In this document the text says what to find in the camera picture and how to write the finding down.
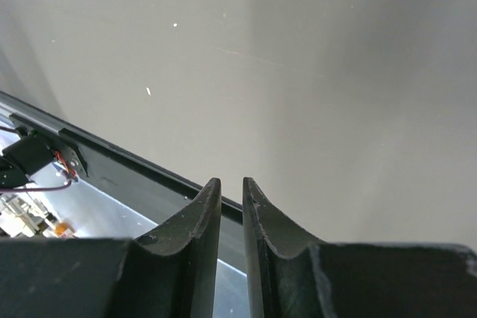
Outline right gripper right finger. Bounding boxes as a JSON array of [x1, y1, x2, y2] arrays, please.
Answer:
[[242, 177, 476, 317]]

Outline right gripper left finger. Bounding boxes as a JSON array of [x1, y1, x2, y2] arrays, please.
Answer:
[[1, 178, 221, 317]]

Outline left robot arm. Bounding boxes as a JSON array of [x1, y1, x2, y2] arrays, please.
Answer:
[[1, 134, 55, 192]]

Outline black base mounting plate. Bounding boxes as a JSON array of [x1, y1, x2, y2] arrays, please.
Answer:
[[1, 94, 245, 280]]

